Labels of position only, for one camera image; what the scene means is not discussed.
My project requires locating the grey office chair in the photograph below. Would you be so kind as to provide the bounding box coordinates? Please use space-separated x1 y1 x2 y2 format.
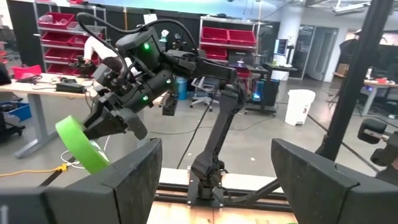
189 77 218 112

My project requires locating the black aluminium frame rail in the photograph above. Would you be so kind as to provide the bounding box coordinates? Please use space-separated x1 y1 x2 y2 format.
154 182 293 213

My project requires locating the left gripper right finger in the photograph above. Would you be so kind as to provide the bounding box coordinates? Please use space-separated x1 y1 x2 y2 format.
271 138 398 224

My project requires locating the metal rack with red bins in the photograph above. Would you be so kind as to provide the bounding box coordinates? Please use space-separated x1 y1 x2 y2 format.
32 1 108 77
198 17 259 63

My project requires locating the blue crate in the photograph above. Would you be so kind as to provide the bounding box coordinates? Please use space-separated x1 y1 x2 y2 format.
0 101 32 123

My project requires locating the wooden work table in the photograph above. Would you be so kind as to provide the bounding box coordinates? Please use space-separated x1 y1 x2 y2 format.
362 77 398 116
0 73 105 159

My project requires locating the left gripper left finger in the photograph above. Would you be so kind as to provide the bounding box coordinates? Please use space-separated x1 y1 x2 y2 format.
0 138 163 224

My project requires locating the black computer tower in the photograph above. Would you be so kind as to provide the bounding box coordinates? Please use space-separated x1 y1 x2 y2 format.
248 77 280 114

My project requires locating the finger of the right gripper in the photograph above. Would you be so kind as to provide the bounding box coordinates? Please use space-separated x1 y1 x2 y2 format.
124 108 149 141
83 107 128 140

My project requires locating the white trash bin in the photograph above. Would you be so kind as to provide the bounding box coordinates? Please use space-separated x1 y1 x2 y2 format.
284 89 317 127

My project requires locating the green tape roll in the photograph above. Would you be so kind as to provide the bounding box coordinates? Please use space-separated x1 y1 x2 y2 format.
55 115 110 175

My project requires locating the computer monitor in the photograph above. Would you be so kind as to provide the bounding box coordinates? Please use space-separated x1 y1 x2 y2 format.
273 38 289 57

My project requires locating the person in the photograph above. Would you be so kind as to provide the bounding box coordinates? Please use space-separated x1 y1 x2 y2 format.
83 35 141 77

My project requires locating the grey double door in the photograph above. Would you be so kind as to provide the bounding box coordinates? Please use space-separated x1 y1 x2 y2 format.
306 26 340 82

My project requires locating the yellow extension cord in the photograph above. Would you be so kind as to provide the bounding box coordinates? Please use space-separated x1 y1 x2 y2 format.
0 164 68 179

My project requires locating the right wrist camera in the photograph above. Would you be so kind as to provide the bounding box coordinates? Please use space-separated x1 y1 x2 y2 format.
91 63 124 91

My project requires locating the red plastic bin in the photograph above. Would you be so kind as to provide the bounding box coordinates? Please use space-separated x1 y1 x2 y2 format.
11 64 43 80

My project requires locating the blue trash can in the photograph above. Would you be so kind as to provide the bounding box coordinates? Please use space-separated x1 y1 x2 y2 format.
175 77 188 101

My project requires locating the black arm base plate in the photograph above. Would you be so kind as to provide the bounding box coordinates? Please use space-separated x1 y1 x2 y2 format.
186 169 225 208

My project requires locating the black frame post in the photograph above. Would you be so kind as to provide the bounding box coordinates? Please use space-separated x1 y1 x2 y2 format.
315 0 396 161

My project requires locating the white cable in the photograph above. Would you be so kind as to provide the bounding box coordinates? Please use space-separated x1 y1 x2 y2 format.
60 135 110 170

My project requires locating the black diagonal frame strut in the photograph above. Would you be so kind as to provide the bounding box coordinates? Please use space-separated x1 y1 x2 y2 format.
223 177 282 205

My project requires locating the black power supply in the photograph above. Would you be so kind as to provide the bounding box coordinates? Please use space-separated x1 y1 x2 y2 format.
55 81 87 94

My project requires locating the white paper sheet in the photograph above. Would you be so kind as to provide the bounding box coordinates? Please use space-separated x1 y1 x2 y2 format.
142 13 158 25

